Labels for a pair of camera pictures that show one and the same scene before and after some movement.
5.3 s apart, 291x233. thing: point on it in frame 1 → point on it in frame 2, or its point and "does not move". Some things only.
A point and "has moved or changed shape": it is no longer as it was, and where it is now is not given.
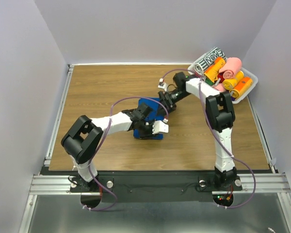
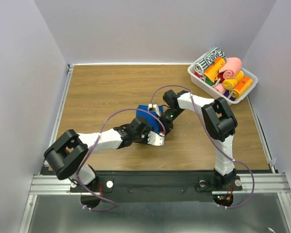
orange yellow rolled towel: x=212 y=73 does not move
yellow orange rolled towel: x=229 y=84 does not move
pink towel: x=231 y=67 does not move
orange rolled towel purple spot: x=241 y=87 does not move
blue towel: x=153 y=116 has moved or changed shape
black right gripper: x=165 y=99 → x=168 y=125
